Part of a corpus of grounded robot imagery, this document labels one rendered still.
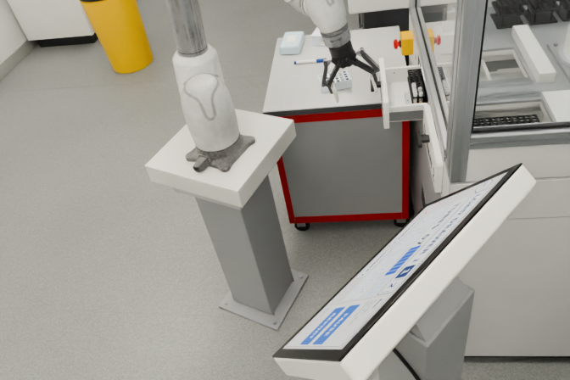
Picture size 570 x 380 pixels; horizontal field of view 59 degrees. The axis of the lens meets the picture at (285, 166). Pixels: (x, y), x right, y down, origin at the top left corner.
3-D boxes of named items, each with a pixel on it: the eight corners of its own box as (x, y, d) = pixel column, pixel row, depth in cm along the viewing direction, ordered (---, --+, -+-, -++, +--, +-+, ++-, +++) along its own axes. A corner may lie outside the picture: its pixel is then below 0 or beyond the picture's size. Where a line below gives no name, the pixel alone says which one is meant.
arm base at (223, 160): (176, 167, 167) (171, 154, 164) (215, 129, 181) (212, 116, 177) (219, 181, 159) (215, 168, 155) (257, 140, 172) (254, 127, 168)
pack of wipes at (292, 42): (299, 54, 227) (298, 46, 225) (279, 55, 230) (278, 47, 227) (305, 38, 238) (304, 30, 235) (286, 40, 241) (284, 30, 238)
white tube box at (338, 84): (321, 93, 201) (321, 85, 198) (318, 82, 207) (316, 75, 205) (352, 87, 201) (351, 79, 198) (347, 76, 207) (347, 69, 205)
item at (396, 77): (388, 122, 168) (388, 108, 164) (384, 81, 187) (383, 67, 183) (515, 114, 161) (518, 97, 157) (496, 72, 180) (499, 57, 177)
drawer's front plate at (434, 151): (434, 193, 142) (437, 164, 135) (422, 131, 164) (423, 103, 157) (441, 193, 142) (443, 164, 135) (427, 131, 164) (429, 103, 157)
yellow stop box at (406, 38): (399, 56, 198) (399, 40, 193) (398, 47, 203) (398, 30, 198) (413, 55, 197) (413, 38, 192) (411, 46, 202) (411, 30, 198)
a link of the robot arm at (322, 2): (355, 22, 153) (337, 11, 164) (340, -26, 144) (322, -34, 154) (325, 38, 153) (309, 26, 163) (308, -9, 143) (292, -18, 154)
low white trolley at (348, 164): (290, 237, 247) (262, 111, 197) (298, 156, 293) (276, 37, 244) (410, 233, 237) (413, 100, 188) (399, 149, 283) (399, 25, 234)
